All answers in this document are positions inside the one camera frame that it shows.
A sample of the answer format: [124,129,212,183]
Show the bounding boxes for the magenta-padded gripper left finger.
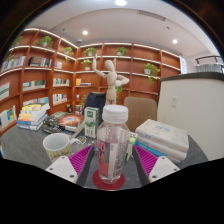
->
[45,144,97,188]

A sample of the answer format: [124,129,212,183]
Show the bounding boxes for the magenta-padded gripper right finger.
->
[131,144,181,187]

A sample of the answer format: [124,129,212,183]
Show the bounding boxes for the clear plastic drink bottle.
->
[96,104,131,185]

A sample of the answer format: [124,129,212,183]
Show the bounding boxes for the yellow striped white mug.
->
[42,132,78,163]

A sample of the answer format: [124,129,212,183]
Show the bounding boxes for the green and white carton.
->
[83,106,101,139]

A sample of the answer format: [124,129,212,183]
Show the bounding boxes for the dark flat books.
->
[42,111,86,139]

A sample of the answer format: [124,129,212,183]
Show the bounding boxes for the beige chair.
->
[123,96,158,133]

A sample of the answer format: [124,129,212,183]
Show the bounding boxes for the stack of colourful books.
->
[16,102,51,131]

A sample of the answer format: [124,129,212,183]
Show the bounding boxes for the white counter with dark top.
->
[156,71,224,161]

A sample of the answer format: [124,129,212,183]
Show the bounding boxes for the brown wooden shelf unit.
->
[0,27,183,134]

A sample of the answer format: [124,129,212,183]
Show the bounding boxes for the wooden artist mannequin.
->
[91,53,130,106]

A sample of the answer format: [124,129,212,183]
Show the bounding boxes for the grey metal railing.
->
[194,54,224,74]

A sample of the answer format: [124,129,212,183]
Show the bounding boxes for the ceiling lights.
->
[81,0,179,45]

